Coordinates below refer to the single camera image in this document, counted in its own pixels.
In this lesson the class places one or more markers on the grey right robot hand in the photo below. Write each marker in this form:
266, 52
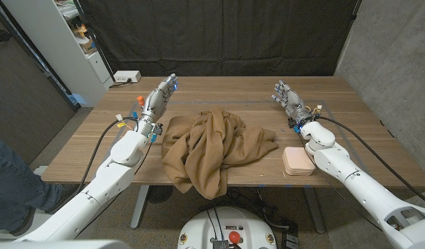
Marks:
295, 103

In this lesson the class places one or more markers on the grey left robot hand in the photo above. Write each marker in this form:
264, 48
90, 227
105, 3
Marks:
157, 102

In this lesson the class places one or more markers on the brown fabric jacket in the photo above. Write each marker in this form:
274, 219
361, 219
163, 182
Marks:
205, 152

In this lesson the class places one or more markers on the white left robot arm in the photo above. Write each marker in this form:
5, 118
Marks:
112, 173

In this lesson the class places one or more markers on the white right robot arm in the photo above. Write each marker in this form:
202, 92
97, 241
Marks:
340, 162

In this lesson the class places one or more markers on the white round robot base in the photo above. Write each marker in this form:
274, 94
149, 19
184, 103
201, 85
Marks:
226, 221

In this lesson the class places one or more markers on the white power strip box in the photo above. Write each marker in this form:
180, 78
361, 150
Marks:
127, 76

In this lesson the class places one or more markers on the cardboard box on shelf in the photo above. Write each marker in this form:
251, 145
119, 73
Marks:
87, 45

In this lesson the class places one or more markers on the orange capped glue stick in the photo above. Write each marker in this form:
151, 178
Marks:
140, 100

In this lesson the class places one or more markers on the black backdrop stand pole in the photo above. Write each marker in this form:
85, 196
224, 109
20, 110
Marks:
355, 10
95, 41

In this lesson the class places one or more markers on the black backdrop curtain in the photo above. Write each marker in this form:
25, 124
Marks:
215, 34

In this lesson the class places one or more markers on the black round floor device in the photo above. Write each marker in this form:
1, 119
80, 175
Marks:
159, 194

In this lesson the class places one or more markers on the yellow toy on shelf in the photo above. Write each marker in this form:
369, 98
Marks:
80, 30

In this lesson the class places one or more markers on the grey table leg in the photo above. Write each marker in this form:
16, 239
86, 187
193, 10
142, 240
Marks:
314, 214
139, 207

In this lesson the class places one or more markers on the white shelf cabinet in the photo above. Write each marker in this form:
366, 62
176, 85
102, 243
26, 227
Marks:
60, 52

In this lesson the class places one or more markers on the black power adapter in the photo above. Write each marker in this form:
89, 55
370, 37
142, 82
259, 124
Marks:
290, 238

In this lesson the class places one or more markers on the red emergency stop button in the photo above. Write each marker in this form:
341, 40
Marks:
234, 237

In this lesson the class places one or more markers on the person in blue jeans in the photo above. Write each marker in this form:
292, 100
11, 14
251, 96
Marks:
11, 186

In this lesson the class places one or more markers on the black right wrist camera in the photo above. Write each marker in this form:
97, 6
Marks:
291, 122

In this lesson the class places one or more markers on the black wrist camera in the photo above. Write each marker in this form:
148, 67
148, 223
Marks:
291, 122
159, 128

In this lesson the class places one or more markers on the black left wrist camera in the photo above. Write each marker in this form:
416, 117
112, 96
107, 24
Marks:
159, 128

